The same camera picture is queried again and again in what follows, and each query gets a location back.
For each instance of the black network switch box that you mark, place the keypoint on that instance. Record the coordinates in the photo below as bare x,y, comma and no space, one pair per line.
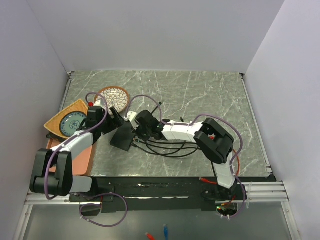
123,137

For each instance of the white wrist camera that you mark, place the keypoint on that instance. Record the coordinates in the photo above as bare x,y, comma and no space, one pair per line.
130,117
100,103

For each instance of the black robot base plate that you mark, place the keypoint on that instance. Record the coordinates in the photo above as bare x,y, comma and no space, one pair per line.
159,193

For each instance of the blue plug on floor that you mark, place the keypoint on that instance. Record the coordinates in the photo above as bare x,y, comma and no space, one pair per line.
165,232

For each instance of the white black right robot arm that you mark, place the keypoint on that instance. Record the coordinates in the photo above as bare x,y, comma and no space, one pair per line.
211,138

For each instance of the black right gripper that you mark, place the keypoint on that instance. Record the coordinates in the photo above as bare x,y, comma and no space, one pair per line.
137,131

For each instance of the blue patterned plate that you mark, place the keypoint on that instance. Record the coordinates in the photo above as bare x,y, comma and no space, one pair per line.
71,122

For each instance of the black cable teal plugs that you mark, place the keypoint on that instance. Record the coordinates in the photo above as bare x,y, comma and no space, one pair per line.
186,149

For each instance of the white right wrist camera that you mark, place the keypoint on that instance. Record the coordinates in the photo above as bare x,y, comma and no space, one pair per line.
130,117

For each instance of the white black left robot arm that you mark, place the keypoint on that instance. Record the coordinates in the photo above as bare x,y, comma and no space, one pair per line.
52,172

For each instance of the red plug on floor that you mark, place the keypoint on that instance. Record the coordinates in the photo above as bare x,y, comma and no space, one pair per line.
149,236

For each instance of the woven bamboo fan tray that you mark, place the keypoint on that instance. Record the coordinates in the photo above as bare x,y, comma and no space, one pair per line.
53,125

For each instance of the terracotta rectangular tray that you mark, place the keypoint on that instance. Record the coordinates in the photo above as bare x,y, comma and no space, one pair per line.
83,163

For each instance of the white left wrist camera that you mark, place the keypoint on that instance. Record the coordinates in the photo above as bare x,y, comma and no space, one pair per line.
100,103

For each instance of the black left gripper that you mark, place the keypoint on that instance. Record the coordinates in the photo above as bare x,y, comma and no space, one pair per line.
115,122

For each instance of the floral bowl with brown rim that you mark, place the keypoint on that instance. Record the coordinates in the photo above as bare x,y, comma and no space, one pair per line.
116,97

